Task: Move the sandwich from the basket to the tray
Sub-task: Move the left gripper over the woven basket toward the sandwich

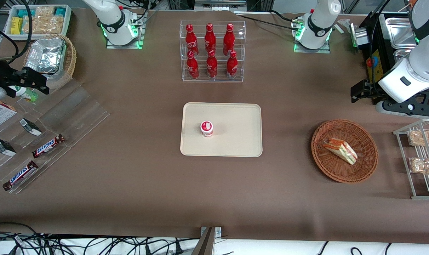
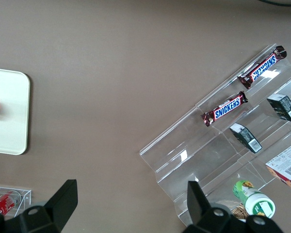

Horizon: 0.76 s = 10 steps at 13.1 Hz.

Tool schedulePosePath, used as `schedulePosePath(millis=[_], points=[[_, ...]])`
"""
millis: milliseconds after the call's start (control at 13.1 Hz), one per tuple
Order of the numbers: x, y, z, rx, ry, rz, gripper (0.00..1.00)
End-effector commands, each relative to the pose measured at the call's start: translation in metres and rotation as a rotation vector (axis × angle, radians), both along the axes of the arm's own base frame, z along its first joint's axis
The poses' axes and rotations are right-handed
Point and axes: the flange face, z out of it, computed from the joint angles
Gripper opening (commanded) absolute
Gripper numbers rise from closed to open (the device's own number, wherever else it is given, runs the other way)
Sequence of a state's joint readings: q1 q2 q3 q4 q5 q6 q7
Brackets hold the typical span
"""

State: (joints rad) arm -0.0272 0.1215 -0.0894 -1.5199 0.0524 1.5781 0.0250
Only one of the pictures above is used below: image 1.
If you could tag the silver metal device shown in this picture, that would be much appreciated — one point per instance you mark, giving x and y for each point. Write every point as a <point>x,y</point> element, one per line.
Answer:
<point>359,37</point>

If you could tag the brown round wicker basket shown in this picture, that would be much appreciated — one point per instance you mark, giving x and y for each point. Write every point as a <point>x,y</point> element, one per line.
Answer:
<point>327,170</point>

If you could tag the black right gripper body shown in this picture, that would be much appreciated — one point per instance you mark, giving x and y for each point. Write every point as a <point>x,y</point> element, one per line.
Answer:
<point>1,75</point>

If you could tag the small steel tray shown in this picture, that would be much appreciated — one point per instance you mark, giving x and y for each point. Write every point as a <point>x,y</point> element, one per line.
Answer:
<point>402,55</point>

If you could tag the small black white box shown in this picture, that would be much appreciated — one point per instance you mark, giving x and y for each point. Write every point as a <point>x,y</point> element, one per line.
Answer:
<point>4,147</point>
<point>30,126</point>

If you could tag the silver foil tray stack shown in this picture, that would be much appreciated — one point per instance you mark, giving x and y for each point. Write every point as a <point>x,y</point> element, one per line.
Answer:
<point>46,56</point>

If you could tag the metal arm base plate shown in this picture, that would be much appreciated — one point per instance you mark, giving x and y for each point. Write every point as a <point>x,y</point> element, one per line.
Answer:
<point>140,39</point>
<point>326,49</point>

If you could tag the clear acrylic bottle rack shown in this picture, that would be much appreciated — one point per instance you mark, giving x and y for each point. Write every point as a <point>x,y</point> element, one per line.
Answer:
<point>214,80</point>

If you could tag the clear bag of crackers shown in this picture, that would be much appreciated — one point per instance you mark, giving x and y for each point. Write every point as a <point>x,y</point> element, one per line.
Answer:
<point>44,23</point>

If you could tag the large steel tray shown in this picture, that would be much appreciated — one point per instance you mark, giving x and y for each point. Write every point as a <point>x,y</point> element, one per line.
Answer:
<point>400,33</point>

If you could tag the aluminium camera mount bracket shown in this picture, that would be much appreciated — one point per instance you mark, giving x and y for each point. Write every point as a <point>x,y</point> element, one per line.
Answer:
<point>207,241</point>

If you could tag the beige plastic tray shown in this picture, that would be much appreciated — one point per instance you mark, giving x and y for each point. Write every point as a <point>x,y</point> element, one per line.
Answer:
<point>235,131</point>

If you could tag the teal snack packet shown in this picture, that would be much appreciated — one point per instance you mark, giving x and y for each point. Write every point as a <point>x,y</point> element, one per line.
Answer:
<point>23,12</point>
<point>60,11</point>

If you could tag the clear acrylic tiered display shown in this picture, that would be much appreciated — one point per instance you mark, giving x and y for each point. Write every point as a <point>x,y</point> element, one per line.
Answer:
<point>76,113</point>

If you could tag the small red white yogurt cup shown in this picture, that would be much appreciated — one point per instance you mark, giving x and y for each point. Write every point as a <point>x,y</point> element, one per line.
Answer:
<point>206,128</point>

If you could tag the red cola bottle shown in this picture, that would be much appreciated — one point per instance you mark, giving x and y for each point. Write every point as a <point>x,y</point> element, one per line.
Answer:
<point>232,67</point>
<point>190,39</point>
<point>210,37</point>
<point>229,39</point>
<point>211,67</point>
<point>192,67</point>

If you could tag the yellow snack packet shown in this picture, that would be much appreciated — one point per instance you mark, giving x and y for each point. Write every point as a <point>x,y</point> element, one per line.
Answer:
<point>16,25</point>

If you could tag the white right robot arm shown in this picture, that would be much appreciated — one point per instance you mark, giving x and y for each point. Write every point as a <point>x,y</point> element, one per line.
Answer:
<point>112,21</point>

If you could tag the brown Snickers bar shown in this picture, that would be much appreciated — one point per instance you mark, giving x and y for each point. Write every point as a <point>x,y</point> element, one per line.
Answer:
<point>20,175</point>
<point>48,146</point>

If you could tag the aluminium frame profile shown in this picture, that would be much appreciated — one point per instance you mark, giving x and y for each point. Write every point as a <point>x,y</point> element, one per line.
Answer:
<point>218,4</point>

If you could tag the black machine with trays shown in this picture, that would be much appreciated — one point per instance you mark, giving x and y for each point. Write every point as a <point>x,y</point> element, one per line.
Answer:
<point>375,24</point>

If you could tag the tan wicker basket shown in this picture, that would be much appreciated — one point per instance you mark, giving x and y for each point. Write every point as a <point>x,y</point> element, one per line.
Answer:
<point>71,60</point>

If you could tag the triangle sandwich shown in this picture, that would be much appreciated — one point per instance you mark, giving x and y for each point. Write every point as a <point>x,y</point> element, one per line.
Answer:
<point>342,150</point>

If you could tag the red emergency stop button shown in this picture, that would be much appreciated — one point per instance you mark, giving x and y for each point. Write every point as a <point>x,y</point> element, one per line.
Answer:
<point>372,62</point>

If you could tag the brown table cloth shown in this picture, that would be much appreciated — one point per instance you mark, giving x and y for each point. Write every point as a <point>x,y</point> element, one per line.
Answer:
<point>147,194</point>

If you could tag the green white small bottle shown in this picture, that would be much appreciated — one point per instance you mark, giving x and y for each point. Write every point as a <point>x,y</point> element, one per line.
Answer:
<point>25,93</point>

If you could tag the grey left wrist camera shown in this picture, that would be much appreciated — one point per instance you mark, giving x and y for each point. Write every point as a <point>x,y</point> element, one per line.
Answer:
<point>409,108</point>

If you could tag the white plastic snack bin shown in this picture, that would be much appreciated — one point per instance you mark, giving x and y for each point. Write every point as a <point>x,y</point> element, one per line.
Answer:
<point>68,17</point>

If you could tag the white paper tag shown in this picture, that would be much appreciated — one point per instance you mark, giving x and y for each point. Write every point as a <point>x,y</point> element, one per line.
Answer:
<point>339,28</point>

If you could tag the clear bag of pastry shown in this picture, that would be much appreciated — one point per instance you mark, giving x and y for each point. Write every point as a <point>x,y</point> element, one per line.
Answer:
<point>421,138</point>
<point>421,165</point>

